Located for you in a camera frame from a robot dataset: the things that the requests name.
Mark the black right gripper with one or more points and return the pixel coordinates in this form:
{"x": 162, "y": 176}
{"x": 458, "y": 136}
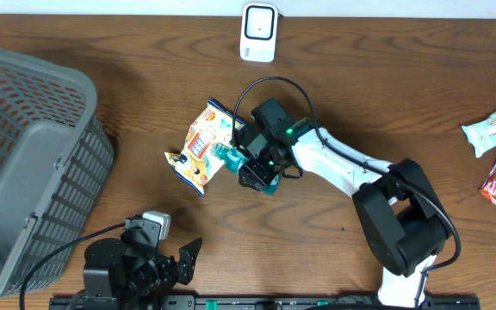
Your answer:
{"x": 253, "y": 175}

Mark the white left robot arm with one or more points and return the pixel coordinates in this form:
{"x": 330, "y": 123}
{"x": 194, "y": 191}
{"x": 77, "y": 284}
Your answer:
{"x": 122, "y": 273}

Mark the white barcode scanner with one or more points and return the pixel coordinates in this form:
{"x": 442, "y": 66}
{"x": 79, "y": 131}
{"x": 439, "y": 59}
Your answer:
{"x": 258, "y": 32}

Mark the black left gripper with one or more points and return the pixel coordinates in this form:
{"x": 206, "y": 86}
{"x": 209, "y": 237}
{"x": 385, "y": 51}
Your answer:
{"x": 188, "y": 256}

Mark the light teal wipes packet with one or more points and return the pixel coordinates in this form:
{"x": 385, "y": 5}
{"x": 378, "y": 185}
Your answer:
{"x": 482, "y": 135}

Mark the teal mouthwash bottle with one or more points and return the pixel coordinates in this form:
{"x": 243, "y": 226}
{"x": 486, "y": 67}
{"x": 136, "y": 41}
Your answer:
{"x": 234, "y": 159}

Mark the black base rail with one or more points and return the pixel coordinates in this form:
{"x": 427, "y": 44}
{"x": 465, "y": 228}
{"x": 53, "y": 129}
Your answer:
{"x": 192, "y": 302}

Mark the grey plastic basket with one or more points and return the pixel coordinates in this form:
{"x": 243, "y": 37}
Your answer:
{"x": 54, "y": 161}

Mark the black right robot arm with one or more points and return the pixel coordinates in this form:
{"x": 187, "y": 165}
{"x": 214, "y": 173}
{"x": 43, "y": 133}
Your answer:
{"x": 403, "y": 222}

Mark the yellow snack bag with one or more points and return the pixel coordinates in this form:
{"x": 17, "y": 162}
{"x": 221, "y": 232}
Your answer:
{"x": 195, "y": 165}

